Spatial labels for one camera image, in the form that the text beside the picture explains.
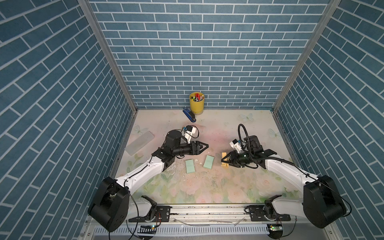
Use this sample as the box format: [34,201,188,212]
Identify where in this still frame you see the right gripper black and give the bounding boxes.
[221,150,253,168]

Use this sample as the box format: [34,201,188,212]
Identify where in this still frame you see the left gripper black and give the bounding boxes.
[171,141,208,157]

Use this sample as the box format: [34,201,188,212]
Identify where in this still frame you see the tan box base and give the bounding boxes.
[221,152,229,169]

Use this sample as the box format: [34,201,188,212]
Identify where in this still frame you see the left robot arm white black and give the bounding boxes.
[88,130,209,233]

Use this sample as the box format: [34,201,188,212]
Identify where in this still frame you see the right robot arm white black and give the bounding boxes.
[221,124,352,229]

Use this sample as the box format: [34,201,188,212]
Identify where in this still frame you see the middle green lid box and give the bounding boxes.
[203,155,214,169]

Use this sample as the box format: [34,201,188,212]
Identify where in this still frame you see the green lid box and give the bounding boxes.
[203,155,214,169]
[185,160,196,174]

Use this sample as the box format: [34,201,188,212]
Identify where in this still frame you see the left green lid box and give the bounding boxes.
[185,160,196,174]

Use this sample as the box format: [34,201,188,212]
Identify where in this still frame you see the blue stapler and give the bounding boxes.
[183,108,196,123]

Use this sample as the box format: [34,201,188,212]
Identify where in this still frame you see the yellow pen cup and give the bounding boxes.
[189,92,205,115]

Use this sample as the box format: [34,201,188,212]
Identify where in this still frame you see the markers in cup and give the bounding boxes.
[190,93,205,102]

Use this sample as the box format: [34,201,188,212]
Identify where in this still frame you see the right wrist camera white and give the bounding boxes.
[230,139,242,153]

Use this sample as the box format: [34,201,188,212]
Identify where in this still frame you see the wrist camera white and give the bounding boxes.
[182,125,200,144]
[230,139,242,153]

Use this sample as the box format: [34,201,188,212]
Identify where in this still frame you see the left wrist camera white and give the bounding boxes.
[182,125,200,144]

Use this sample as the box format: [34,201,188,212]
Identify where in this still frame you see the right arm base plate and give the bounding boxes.
[244,205,291,222]

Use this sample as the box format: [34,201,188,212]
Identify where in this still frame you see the aluminium front rail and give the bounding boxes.
[79,204,342,240]

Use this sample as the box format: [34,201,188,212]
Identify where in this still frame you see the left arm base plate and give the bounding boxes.
[127,206,172,223]

